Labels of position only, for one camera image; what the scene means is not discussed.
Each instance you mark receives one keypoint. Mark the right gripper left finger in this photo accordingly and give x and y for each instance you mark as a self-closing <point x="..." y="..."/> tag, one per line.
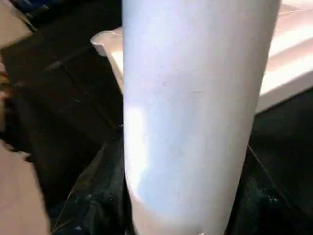
<point x="100" y="200"/>

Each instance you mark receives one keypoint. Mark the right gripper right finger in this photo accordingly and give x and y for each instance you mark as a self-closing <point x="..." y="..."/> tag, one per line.
<point x="274" y="200"/>

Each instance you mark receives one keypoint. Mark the white plastic table leg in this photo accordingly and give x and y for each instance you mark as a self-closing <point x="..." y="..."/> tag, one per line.
<point x="195" y="107"/>

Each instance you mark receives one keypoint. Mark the white plastic table top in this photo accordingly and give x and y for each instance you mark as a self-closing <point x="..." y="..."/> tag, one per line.
<point x="288" y="54"/>

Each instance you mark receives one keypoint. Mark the black work mat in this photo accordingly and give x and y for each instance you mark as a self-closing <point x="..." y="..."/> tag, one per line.
<point x="63" y="107"/>

